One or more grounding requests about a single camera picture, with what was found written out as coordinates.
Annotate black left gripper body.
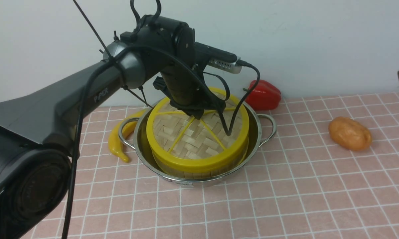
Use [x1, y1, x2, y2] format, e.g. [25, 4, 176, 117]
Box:
[153, 65, 226, 120]

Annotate yellow woven steamer lid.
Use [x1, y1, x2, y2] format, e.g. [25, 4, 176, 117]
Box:
[146, 87, 249, 173]

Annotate yellow bamboo steamer basket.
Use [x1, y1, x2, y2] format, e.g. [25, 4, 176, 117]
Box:
[146, 87, 249, 180]

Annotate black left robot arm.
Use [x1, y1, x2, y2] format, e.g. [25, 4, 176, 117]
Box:
[0, 15, 238, 239]

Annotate stainless steel pot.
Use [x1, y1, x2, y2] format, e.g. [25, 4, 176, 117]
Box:
[119, 97, 277, 188]

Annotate orange potato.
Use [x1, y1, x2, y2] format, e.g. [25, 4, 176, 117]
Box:
[328, 117, 373, 151]

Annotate red bell pepper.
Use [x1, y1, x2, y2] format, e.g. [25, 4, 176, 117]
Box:
[245, 80, 282, 111]

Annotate black camera cable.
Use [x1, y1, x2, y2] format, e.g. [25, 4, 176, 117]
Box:
[61, 0, 261, 239]

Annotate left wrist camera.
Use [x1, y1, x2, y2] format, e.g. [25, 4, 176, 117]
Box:
[194, 42, 249, 74]

